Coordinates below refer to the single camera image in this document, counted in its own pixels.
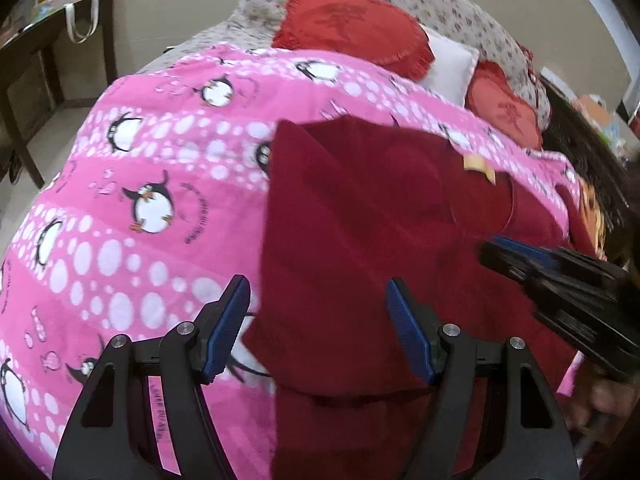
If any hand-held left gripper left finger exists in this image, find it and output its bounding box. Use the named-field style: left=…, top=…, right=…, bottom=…
left=51, top=275, right=252, bottom=480

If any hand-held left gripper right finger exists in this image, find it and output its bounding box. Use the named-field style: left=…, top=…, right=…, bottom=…
left=385, top=277, right=581, bottom=480

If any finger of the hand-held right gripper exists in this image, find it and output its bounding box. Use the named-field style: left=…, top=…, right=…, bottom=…
left=492, top=234, right=626, bottom=286
left=479, top=246, right=567, bottom=302

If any dark red garment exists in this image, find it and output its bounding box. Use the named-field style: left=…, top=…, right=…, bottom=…
left=241, top=116, right=596, bottom=480

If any person's right hand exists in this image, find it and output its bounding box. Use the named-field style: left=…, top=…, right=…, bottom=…
left=575, top=375, right=640, bottom=441

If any orange cartoon blanket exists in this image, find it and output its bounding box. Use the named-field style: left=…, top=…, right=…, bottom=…
left=570, top=180, right=616, bottom=261

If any pink penguin blanket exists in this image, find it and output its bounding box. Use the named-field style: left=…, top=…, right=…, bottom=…
left=0, top=44, right=583, bottom=480

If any dark carved wooden furniture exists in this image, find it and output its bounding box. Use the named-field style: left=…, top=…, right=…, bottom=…
left=540, top=67, right=640, bottom=266

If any red heart cushion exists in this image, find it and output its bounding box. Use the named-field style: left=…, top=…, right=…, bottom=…
left=272, top=0, right=436, bottom=81
left=465, top=60, right=546, bottom=151

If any colourful printed packaging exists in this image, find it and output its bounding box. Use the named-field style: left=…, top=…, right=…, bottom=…
left=575, top=92, right=631, bottom=161

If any red tasselled ornament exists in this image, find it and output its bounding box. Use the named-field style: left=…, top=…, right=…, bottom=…
left=517, top=42, right=543, bottom=96

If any white pillow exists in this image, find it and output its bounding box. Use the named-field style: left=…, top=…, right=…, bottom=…
left=417, top=25, right=481, bottom=106

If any dark wooden table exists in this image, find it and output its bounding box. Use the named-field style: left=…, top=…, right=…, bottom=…
left=0, top=0, right=121, bottom=191

